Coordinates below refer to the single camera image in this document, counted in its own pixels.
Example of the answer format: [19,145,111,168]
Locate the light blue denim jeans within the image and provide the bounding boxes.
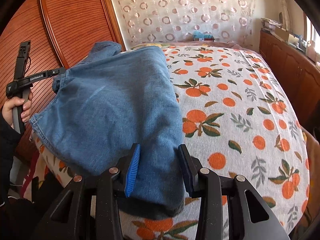
[30,46,185,219]

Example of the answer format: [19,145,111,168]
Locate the person's left forearm black sleeve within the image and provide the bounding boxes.
[0,114,22,207]

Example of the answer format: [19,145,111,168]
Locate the person's left hand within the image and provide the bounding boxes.
[2,92,33,128]

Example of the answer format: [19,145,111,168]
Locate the wooden louvered wardrobe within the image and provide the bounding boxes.
[0,0,126,160]

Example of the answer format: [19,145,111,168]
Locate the dark blue folded jeans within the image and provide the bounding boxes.
[71,41,123,68]

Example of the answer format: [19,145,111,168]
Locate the orange print bed sheet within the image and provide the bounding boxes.
[33,46,310,239]

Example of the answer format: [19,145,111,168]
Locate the circle pattern sheer curtain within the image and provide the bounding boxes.
[112,0,255,48]

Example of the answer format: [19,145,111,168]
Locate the pink floral blanket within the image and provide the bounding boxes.
[130,41,255,52]

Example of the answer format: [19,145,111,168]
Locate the wooden sideboard cabinet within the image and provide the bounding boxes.
[259,30,319,133]

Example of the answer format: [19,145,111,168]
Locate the cardboard box with blue items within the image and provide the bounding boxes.
[193,31,215,41]

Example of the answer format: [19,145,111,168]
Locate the open cardboard box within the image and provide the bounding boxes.
[274,27,299,46]

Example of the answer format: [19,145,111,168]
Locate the stack of papers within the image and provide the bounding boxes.
[261,18,283,30]

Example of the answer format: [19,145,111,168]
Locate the beige side curtain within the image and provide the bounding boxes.
[279,0,292,32]

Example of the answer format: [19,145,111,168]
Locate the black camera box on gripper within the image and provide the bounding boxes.
[14,41,31,80]

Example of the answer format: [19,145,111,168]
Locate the window with wooden frame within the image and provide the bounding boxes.
[304,13,319,54]

